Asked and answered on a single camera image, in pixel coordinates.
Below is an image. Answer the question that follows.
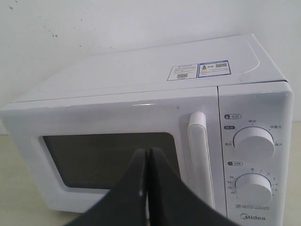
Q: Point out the white microwave door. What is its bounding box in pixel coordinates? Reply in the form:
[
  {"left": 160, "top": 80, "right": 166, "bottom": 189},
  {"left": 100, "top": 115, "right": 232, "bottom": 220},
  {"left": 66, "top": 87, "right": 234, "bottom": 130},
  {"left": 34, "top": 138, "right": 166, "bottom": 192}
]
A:
[{"left": 0, "top": 87, "right": 222, "bottom": 213}]

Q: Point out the blue white label sticker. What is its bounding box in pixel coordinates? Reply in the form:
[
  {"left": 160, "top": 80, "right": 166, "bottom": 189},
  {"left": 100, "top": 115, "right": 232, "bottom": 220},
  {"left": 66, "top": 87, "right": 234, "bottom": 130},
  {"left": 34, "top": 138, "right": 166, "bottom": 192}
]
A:
[{"left": 167, "top": 60, "right": 231, "bottom": 81}]

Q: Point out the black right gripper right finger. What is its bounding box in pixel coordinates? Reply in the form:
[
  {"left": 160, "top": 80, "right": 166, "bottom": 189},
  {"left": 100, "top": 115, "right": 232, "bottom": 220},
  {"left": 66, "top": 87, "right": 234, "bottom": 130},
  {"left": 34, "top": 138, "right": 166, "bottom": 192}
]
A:
[{"left": 148, "top": 148, "right": 236, "bottom": 226}]

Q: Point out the white upper power knob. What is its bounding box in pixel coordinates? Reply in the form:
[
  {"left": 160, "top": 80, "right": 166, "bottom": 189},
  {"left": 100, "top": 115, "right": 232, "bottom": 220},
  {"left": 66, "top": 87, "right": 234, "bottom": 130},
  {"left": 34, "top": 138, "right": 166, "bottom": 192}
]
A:
[{"left": 233, "top": 127, "right": 275, "bottom": 162}]

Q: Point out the white microwave oven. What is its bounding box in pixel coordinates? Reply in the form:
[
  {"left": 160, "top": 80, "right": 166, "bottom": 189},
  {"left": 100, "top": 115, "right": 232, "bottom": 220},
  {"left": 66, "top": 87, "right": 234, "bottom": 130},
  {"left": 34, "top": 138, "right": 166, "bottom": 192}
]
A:
[{"left": 0, "top": 34, "right": 293, "bottom": 226}]

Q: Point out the white lower timer knob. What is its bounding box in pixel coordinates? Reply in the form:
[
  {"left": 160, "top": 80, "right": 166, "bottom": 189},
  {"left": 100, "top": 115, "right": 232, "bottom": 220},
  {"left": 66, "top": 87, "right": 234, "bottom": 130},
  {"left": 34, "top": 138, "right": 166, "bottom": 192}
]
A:
[{"left": 235, "top": 173, "right": 272, "bottom": 206}]

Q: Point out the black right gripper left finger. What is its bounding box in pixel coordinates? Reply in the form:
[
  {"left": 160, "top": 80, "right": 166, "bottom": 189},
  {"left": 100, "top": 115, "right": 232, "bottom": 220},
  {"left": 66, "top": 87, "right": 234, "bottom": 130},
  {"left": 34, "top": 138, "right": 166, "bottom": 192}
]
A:
[{"left": 68, "top": 149, "right": 148, "bottom": 226}]

